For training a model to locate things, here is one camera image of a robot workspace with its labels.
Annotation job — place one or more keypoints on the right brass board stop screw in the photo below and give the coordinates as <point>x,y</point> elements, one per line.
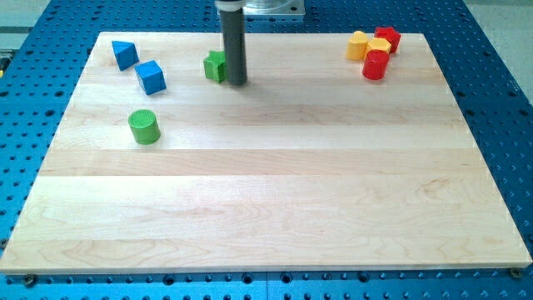
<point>515,273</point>

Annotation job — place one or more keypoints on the green star block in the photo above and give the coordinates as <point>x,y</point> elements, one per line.
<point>215,66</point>

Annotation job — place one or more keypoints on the blue triangular prism block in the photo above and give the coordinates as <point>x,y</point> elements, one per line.
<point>125,54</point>

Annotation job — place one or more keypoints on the green cylinder block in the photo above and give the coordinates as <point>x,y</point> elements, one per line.
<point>144,126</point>

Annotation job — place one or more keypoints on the light wooden board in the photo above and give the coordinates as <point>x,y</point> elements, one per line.
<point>309,166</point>

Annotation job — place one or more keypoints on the yellow hexagon block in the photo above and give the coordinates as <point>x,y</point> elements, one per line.
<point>378,43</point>

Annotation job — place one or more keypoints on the red star block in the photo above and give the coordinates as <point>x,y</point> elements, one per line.
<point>390,34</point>

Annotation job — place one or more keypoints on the yellow heart-shaped block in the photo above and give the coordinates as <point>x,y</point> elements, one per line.
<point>356,47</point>

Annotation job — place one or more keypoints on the brass board stop screw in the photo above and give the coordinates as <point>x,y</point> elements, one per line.
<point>29,280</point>
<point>515,273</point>

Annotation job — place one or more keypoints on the red cylinder block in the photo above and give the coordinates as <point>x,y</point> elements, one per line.
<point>375,64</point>

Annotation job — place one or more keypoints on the left brass board stop screw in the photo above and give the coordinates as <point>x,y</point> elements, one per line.
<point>29,280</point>

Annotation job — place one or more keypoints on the white and clear tool mount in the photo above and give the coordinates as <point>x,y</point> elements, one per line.
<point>263,8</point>

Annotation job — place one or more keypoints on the blue cube block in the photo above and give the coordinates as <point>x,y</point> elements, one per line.
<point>150,77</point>

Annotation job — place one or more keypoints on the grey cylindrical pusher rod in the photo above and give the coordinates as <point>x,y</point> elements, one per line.
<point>233,33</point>

